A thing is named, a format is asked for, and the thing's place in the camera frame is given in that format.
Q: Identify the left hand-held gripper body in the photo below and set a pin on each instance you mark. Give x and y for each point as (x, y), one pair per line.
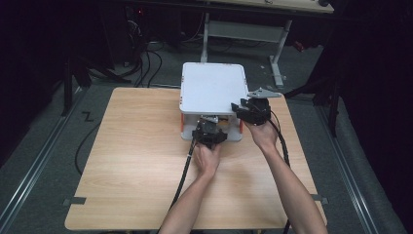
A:
(210, 134)

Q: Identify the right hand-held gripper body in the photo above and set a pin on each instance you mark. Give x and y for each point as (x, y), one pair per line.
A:
(258, 109)

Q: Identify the white two-tier shoe rack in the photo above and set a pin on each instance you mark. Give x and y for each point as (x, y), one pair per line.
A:
(212, 86)

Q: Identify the person's left hand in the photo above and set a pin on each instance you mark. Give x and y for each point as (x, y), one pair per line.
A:
(207, 159)

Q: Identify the person's right hand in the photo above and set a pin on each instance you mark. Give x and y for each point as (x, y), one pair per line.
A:
(264, 135)

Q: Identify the black metal stand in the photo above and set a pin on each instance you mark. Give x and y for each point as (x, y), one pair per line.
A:
(68, 84)
(331, 104)

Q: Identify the small red object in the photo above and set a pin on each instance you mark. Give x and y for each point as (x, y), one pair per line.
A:
(299, 46)

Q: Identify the white-framed desk with wooden top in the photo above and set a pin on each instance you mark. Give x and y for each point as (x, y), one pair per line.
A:
(246, 31)

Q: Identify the grey tape strip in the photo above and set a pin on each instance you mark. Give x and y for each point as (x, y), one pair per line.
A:
(75, 201)
(320, 199)

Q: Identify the dark computer tower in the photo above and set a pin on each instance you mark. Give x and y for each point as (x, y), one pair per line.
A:
(133, 32)

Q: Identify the metal floor rail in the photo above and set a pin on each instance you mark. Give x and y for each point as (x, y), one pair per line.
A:
(349, 169)
(39, 162)

